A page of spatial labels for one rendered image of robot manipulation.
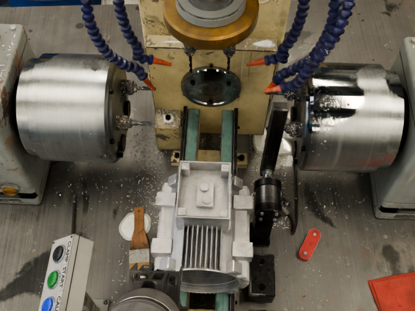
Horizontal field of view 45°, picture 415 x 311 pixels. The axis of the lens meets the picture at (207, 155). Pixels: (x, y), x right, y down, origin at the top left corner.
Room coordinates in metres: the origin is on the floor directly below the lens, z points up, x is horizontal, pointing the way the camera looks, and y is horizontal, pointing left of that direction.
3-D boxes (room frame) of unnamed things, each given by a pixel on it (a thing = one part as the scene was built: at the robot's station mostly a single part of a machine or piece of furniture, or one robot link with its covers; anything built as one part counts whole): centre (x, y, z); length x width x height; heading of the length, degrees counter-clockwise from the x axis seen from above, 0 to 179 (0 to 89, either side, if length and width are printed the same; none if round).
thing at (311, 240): (0.44, -0.25, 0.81); 0.09 x 0.03 x 0.02; 150
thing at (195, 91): (0.77, -0.01, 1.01); 0.15 x 0.02 x 0.15; 87
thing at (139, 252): (0.45, 0.17, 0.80); 0.21 x 0.05 x 0.01; 5
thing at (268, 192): (0.65, -0.18, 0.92); 0.45 x 0.13 x 0.24; 177
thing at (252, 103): (0.83, -0.01, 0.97); 0.30 x 0.11 x 0.34; 87
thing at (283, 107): (0.54, -0.13, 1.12); 0.04 x 0.03 x 0.26; 177
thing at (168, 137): (0.75, 0.10, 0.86); 0.07 x 0.06 x 0.12; 87
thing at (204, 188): (0.43, 0.01, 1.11); 0.12 x 0.11 x 0.07; 177
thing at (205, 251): (0.39, 0.01, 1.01); 0.20 x 0.19 x 0.19; 177
